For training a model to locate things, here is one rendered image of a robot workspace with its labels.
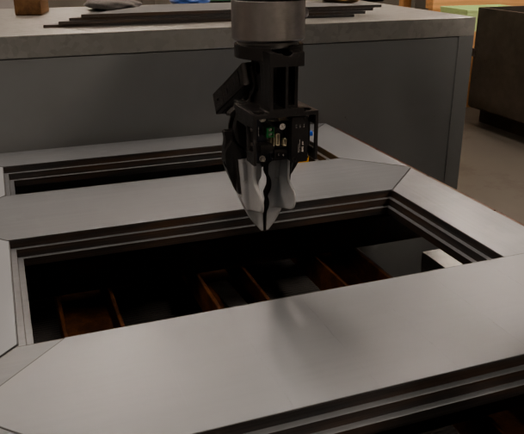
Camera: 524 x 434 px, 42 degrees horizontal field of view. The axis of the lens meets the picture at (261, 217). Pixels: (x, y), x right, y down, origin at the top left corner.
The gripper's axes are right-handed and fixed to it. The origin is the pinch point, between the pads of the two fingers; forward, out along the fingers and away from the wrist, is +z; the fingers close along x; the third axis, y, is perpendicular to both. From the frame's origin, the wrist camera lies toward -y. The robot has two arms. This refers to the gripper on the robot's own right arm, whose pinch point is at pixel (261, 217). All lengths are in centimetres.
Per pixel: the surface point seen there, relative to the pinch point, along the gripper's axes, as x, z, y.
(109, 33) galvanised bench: -6, -14, -63
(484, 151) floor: 251, 91, -270
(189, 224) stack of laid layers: -4.2, 6.9, -17.3
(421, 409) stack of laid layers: 4.1, 8.0, 28.3
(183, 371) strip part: -14.4, 5.8, 18.7
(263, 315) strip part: -4.3, 5.8, 12.0
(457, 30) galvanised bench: 70, -12, -63
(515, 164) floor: 250, 91, -240
